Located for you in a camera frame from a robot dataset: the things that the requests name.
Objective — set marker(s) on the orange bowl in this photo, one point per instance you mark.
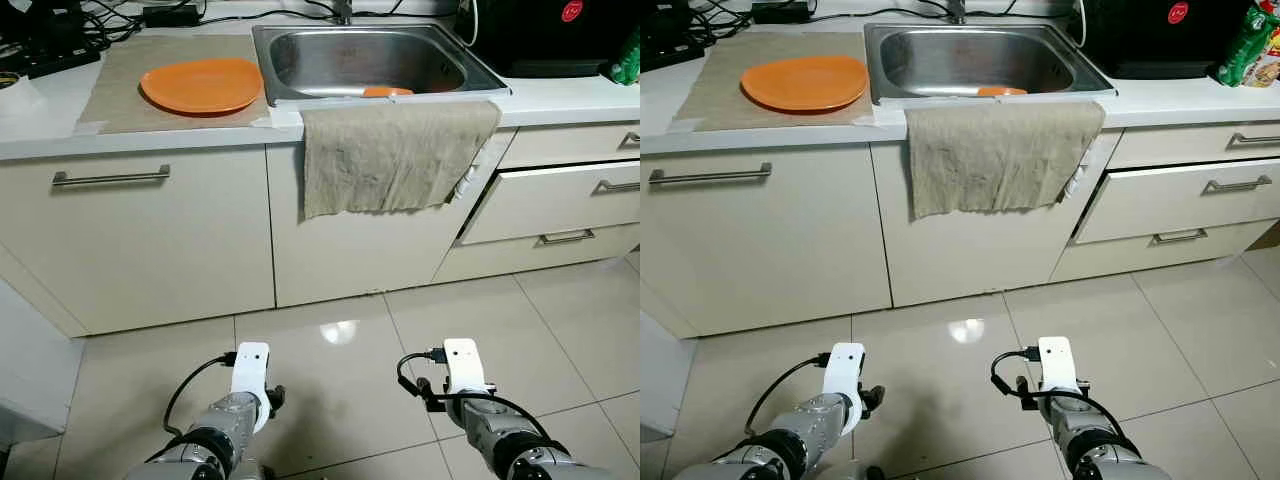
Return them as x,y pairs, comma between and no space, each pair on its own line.
388,92
1002,92

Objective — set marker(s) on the orange plate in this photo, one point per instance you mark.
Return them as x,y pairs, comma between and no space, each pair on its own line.
805,85
200,88

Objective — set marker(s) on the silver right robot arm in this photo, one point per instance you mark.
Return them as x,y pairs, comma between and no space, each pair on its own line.
500,430
1085,430

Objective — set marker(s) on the white base cabinet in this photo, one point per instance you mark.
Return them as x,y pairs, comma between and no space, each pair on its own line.
770,240
150,240

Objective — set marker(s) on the beige cloth towel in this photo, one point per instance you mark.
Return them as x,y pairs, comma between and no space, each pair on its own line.
1000,160
390,160

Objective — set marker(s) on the stainless steel sink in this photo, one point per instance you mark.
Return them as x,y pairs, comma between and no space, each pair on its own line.
980,55
360,55

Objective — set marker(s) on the beige woven mat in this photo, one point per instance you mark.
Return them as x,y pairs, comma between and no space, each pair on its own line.
110,90
710,90

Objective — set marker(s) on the black appliance with warning sticker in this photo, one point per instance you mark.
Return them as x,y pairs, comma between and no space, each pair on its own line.
1150,40
540,40

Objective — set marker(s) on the green snack bag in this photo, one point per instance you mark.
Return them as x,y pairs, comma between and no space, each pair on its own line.
1250,50
627,60

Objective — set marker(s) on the steel faucet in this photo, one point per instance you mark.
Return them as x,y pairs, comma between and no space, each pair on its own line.
343,10
957,10

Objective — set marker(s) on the black power adapter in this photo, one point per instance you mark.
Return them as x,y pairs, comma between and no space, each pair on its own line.
780,12
170,16

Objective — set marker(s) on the black battery charger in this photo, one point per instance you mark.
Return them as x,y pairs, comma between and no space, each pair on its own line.
660,18
40,25

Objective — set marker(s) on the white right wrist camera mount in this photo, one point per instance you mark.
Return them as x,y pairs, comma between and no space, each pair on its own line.
465,365
1058,362

